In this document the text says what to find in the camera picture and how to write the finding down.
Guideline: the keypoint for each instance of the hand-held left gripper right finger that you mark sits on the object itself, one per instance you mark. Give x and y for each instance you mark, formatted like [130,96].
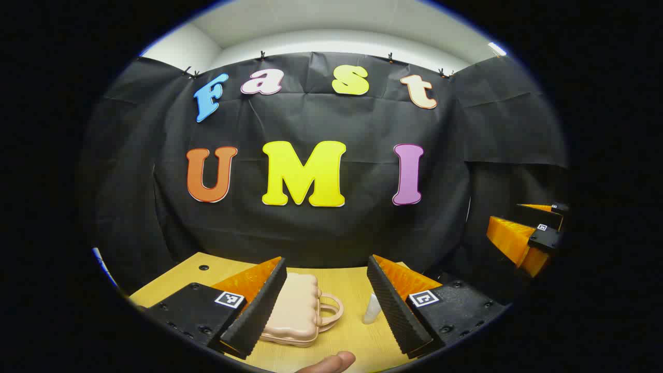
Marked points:
[396,311]

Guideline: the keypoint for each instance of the ceiling light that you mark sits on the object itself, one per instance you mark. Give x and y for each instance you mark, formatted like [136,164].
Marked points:
[496,48]

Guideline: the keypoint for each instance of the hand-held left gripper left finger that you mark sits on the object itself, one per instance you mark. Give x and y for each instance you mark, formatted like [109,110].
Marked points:
[259,316]

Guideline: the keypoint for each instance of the black backdrop cloth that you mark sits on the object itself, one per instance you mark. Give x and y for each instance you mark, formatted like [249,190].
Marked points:
[362,228]

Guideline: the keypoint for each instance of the pink suitcase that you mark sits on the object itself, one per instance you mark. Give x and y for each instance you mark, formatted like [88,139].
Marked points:
[298,311]

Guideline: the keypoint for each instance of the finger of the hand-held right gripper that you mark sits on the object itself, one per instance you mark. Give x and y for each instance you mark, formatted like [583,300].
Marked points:
[549,217]
[513,241]

